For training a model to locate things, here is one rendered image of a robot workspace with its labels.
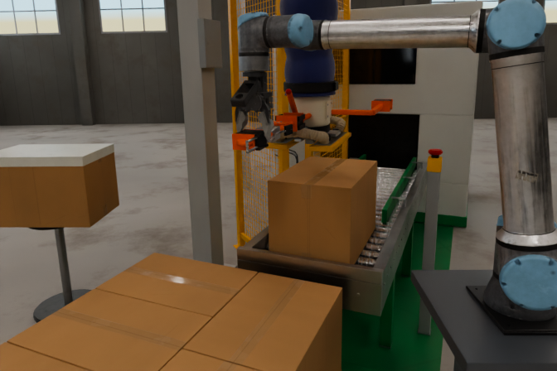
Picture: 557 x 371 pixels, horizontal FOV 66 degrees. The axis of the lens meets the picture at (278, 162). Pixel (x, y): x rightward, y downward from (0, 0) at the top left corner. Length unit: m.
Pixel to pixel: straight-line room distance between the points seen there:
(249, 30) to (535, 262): 0.95
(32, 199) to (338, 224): 1.67
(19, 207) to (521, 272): 2.41
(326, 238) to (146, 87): 10.88
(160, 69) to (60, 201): 9.98
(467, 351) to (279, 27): 0.99
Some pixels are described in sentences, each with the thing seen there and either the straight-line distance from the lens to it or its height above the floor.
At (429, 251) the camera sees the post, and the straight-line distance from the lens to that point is 2.47.
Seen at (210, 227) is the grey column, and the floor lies 0.39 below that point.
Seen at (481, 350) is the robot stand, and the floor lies 0.75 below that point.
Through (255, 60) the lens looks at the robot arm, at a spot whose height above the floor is 1.48.
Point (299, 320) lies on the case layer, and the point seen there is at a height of 0.54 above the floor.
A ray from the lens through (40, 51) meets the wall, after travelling 13.71.
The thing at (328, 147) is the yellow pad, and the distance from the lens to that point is 1.71.
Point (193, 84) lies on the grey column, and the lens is 2.90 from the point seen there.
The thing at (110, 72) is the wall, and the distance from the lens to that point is 12.88.
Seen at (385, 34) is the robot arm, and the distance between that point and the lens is 1.32.
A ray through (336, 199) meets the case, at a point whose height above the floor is 0.89.
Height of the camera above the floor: 1.46
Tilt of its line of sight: 12 degrees down
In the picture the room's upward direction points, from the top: 1 degrees counter-clockwise
